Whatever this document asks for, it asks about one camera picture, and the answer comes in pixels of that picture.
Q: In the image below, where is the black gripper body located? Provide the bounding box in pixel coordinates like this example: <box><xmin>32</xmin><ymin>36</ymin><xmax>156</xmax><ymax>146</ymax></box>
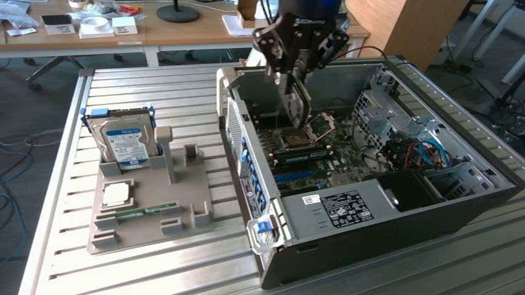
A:
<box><xmin>275</xmin><ymin>0</ymin><xmax>342</xmax><ymax>61</ymax></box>

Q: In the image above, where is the graphics card with metal bracket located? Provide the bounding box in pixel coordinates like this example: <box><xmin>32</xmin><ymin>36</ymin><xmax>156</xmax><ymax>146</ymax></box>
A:
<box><xmin>280</xmin><ymin>50</ymin><xmax>314</xmax><ymax>129</ymax></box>

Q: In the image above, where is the white paper booklet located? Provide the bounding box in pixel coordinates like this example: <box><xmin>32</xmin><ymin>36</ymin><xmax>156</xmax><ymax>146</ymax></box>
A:
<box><xmin>222</xmin><ymin>14</ymin><xmax>256</xmax><ymax>37</ymax></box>

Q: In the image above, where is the brown cardboard box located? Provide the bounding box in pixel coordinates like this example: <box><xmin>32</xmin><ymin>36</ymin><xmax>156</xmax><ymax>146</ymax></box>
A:
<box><xmin>236</xmin><ymin>0</ymin><xmax>267</xmax><ymax>30</ymax></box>

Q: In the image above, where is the wooden cabinet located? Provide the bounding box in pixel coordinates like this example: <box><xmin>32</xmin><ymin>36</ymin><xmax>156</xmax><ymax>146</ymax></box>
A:
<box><xmin>342</xmin><ymin>0</ymin><xmax>470</xmax><ymax>71</ymax></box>

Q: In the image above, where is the perforated metal drive cage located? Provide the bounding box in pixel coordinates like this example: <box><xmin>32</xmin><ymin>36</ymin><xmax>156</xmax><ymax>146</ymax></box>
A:
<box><xmin>351</xmin><ymin>88</ymin><xmax>443</xmax><ymax>145</ymax></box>

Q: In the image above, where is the black round lamp base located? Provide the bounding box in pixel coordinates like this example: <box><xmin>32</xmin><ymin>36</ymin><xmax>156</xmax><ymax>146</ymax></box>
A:
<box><xmin>156</xmin><ymin>0</ymin><xmax>200</xmax><ymax>23</ymax></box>

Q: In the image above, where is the metal socket cover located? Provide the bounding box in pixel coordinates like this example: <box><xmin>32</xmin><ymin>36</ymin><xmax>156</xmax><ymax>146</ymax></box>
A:
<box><xmin>304</xmin><ymin>112</ymin><xmax>339</xmax><ymax>141</ymax></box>

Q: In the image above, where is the CPU socket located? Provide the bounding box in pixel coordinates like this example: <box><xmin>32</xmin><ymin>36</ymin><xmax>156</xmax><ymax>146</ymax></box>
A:
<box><xmin>278</xmin><ymin>128</ymin><xmax>317</xmax><ymax>151</ymax></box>

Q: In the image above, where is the plain white box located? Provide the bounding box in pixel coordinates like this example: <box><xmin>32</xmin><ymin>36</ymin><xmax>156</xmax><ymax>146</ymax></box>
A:
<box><xmin>111</xmin><ymin>16</ymin><xmax>139</xmax><ymax>36</ymax></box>

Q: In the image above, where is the installed RAM stick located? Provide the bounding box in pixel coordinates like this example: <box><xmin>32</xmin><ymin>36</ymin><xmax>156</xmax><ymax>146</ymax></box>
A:
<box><xmin>274</xmin><ymin>149</ymin><xmax>331</xmax><ymax>163</ymax></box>

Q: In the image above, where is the green motherboard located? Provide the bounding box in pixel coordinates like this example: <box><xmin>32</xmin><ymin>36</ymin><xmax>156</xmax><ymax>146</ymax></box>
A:
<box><xmin>256</xmin><ymin>122</ymin><xmax>386</xmax><ymax>193</ymax></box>

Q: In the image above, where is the white flat box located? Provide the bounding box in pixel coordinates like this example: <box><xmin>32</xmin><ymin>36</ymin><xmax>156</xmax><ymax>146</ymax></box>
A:
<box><xmin>77</xmin><ymin>26</ymin><xmax>116</xmax><ymax>39</ymax></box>

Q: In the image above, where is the blue expansion slot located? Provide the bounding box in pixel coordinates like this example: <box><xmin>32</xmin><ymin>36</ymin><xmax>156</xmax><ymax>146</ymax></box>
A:
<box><xmin>272</xmin><ymin>168</ymin><xmax>315</xmax><ymax>185</ymax></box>

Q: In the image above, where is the white tape roll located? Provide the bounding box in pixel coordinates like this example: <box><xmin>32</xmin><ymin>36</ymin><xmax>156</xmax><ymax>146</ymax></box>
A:
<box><xmin>80</xmin><ymin>17</ymin><xmax>113</xmax><ymax>33</ymax></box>

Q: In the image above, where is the hard disk with blue rails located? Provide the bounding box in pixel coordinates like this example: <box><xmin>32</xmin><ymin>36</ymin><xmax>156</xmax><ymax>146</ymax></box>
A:
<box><xmin>80</xmin><ymin>106</ymin><xmax>160</xmax><ymax>170</ymax></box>

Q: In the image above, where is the white box with black top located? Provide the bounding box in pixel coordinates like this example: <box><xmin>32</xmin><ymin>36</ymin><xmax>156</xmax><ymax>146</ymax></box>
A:
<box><xmin>40</xmin><ymin>14</ymin><xmax>75</xmax><ymax>35</ymax></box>

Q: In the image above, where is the metal disk bay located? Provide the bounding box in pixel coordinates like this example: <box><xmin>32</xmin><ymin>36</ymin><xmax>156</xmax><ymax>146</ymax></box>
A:
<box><xmin>422</xmin><ymin>162</ymin><xmax>497</xmax><ymax>200</ymax></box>

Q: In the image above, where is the grey parts rack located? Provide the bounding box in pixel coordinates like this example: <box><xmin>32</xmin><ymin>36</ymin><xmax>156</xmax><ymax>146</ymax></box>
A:
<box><xmin>84</xmin><ymin>124</ymin><xmax>216</xmax><ymax>255</ymax></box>

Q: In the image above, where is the wooden desk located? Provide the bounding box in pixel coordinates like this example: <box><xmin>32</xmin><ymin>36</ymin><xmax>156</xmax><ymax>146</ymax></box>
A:
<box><xmin>0</xmin><ymin>0</ymin><xmax>373</xmax><ymax>59</ymax></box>

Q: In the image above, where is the grey power supply unit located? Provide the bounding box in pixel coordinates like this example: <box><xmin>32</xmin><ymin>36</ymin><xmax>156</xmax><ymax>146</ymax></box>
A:
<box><xmin>280</xmin><ymin>179</ymin><xmax>401</xmax><ymax>240</ymax></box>

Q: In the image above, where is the white paper label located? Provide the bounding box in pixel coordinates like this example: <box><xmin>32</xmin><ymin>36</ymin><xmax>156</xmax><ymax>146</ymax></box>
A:
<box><xmin>5</xmin><ymin>27</ymin><xmax>37</xmax><ymax>37</ymax></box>

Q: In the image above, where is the silver CPU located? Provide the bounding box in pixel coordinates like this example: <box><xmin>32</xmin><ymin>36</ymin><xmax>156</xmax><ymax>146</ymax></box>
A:
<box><xmin>101</xmin><ymin>183</ymin><xmax>132</xmax><ymax>207</ymax></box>

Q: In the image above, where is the green RAM stick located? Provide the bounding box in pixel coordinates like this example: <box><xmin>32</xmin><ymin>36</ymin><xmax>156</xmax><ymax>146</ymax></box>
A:
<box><xmin>96</xmin><ymin>202</ymin><xmax>179</xmax><ymax>219</ymax></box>

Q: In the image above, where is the clear plastic bag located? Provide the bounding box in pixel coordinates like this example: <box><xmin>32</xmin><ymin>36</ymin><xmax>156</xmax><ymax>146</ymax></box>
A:
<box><xmin>0</xmin><ymin>0</ymin><xmax>40</xmax><ymax>28</ymax></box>

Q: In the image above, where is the black open PC case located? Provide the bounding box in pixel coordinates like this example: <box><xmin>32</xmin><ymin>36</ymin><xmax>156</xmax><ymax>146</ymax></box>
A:
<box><xmin>215</xmin><ymin>55</ymin><xmax>525</xmax><ymax>289</ymax></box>

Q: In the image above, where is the black cable over case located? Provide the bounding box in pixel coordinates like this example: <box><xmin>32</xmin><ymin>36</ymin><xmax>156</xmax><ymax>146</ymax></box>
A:
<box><xmin>339</xmin><ymin>45</ymin><xmax>411</xmax><ymax>67</ymax></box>

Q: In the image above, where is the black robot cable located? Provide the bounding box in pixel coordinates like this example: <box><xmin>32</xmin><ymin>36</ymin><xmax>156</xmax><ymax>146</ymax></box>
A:
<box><xmin>256</xmin><ymin>0</ymin><xmax>280</xmax><ymax>25</ymax></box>

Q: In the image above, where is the white table frame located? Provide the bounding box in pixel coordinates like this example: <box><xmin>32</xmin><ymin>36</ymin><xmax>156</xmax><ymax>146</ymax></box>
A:
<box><xmin>450</xmin><ymin>0</ymin><xmax>525</xmax><ymax>84</ymax></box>

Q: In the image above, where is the red wire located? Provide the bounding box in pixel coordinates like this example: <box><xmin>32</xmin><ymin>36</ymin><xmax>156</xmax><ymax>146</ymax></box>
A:
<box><xmin>401</xmin><ymin>143</ymin><xmax>415</xmax><ymax>168</ymax></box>

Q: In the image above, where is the blue wire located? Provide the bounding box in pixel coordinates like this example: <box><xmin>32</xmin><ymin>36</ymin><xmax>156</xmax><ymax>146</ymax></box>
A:
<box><xmin>418</xmin><ymin>138</ymin><xmax>451</xmax><ymax>168</ymax></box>

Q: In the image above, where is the white floor cable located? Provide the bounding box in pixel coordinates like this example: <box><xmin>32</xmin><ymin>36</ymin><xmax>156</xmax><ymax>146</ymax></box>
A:
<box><xmin>0</xmin><ymin>127</ymin><xmax>63</xmax><ymax>147</ymax></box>

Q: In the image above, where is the blue floor cable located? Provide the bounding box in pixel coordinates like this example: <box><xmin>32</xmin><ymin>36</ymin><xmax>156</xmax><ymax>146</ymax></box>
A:
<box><xmin>0</xmin><ymin>147</ymin><xmax>32</xmax><ymax>265</ymax></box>

